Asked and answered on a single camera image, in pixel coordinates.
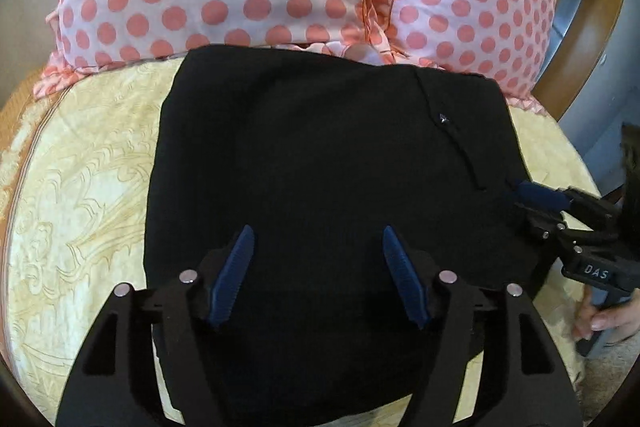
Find black pants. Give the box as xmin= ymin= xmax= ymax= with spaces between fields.
xmin=143 ymin=46 xmax=553 ymax=426

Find right hand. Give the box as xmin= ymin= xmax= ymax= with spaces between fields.
xmin=572 ymin=286 xmax=640 ymax=343

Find yellow patterned bed sheet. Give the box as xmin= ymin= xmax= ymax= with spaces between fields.
xmin=0 ymin=56 xmax=601 ymax=427

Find wooden curved headboard frame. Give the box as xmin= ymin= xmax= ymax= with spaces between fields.
xmin=502 ymin=0 xmax=632 ymax=122

